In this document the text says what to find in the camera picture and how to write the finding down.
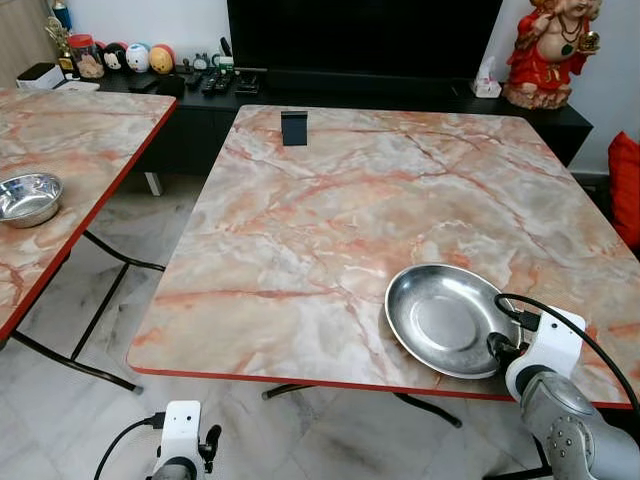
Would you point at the shallow stainless steel plate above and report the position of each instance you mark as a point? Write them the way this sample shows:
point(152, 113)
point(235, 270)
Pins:
point(445, 315)

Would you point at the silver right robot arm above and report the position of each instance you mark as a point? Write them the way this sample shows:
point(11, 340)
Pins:
point(580, 430)

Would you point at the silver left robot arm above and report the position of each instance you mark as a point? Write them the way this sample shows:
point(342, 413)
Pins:
point(172, 470)

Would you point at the red cushion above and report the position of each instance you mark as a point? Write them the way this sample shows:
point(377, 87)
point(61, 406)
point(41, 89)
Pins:
point(626, 190)

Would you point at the white console leg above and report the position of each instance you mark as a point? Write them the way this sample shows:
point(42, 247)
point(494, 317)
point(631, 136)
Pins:
point(154, 184)

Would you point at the black TV console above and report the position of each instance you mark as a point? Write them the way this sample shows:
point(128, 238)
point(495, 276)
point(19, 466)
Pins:
point(400, 100)

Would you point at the red laughing Buddha figurine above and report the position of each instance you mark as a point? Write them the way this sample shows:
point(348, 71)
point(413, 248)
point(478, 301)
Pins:
point(545, 60)

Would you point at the small stainless steel bowl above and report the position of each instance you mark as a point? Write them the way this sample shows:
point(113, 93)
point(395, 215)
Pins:
point(28, 198)

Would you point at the black television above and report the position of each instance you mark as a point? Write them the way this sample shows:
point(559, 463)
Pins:
point(360, 35)

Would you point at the orange yellow egg toy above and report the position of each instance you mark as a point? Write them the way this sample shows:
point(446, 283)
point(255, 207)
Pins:
point(161, 60)

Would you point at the white blue egg toy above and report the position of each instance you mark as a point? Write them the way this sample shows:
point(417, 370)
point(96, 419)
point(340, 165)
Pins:
point(137, 57)

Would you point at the black white egg toy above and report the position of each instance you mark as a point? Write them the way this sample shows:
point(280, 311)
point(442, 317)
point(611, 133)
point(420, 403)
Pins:
point(114, 58)

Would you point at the red-lidded clear jar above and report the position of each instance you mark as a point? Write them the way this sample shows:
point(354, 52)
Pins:
point(87, 60)

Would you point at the white box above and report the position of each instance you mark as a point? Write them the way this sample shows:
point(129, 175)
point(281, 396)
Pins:
point(40, 76)

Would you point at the gold trophy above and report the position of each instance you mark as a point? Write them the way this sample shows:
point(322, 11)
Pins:
point(61, 42)

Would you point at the blue bottle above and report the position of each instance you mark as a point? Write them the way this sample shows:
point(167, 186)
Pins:
point(61, 15)

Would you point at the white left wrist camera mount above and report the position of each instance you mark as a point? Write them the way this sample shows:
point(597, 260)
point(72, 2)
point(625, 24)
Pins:
point(181, 430)

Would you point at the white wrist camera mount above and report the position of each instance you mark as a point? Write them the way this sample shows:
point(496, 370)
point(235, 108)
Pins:
point(553, 345)
point(181, 430)

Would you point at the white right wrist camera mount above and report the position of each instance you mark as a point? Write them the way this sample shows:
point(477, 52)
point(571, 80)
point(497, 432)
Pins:
point(553, 345)

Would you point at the black folding table leg frame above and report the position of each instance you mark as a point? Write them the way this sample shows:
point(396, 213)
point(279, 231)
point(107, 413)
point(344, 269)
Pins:
point(430, 408)
point(100, 310)

